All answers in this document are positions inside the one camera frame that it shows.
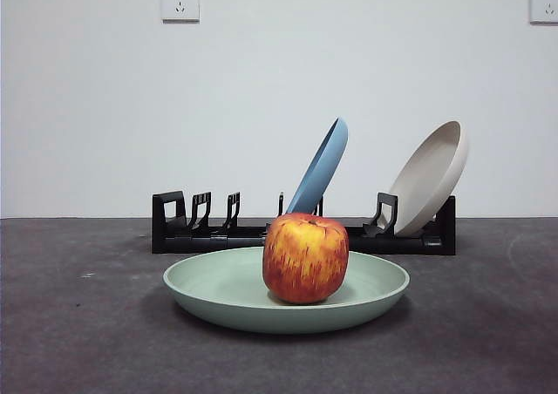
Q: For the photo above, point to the red yellow apple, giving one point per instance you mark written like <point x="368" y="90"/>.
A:
<point x="305" y="259"/>

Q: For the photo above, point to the pale green plate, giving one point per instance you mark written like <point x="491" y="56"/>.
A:
<point x="218" y="294"/>

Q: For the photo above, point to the blue plate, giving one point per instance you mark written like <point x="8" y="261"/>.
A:
<point x="322" y="167"/>

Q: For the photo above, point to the black plate rack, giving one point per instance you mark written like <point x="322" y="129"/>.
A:
<point x="174" y="241"/>

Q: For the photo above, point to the cream white plate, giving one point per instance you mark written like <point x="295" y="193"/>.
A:
<point x="427" y="185"/>

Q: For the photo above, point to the white wall socket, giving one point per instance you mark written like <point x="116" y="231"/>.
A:
<point x="181" y="2"/>
<point x="545" y="4"/>

